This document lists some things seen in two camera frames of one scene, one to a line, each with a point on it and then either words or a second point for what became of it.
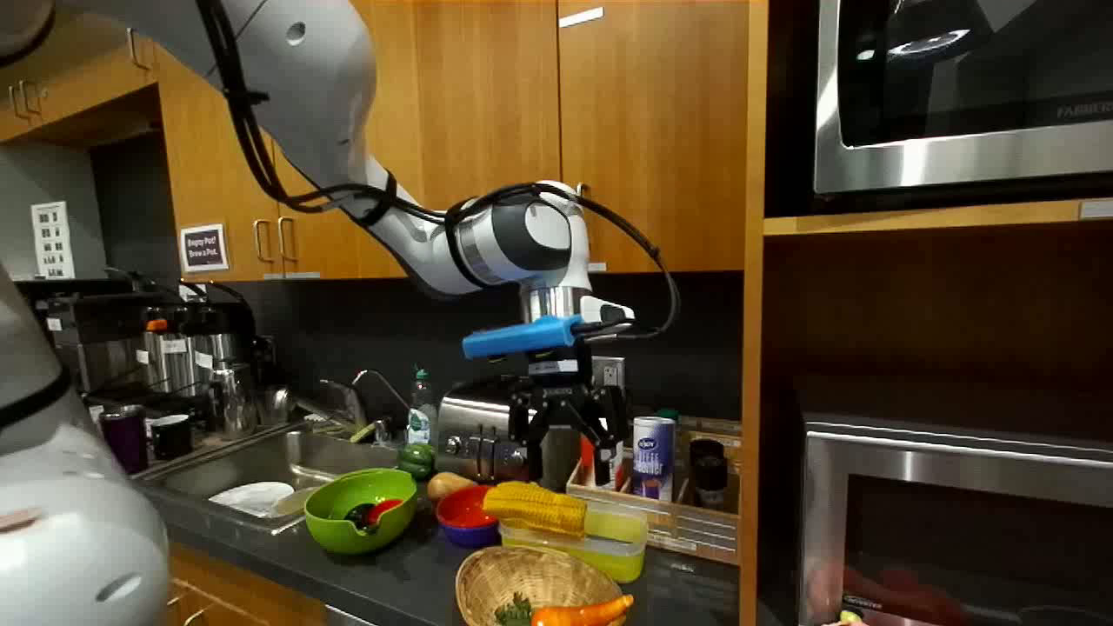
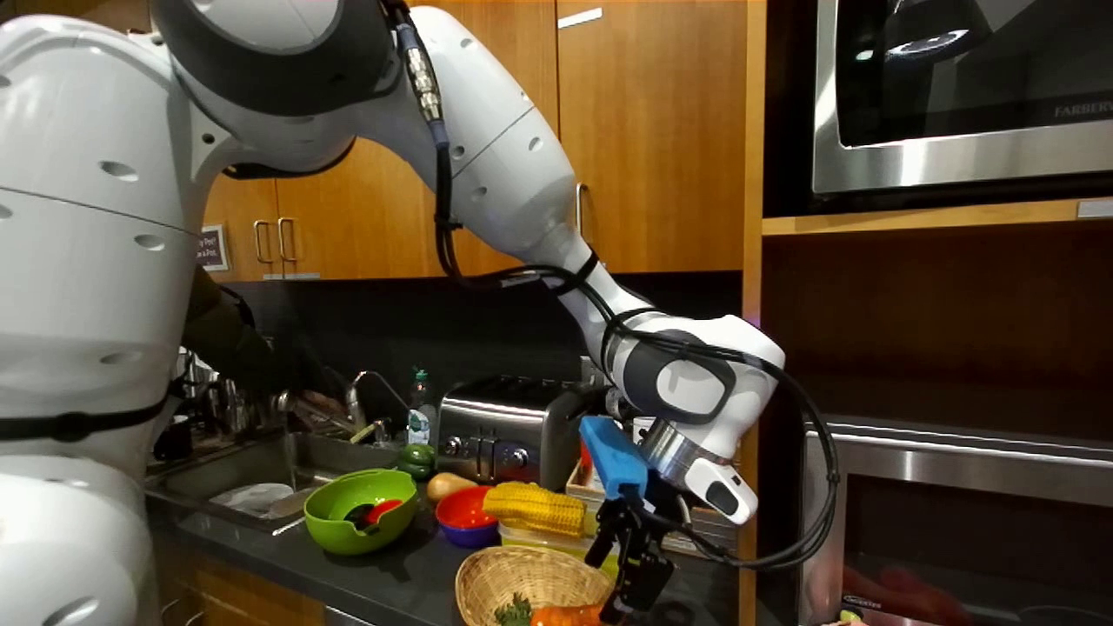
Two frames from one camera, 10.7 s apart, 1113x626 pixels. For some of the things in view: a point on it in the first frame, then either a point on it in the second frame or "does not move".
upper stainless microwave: (961, 91) does not move
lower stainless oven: (906, 522) does not move
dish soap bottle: (418, 428) does not move
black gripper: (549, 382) -> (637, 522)
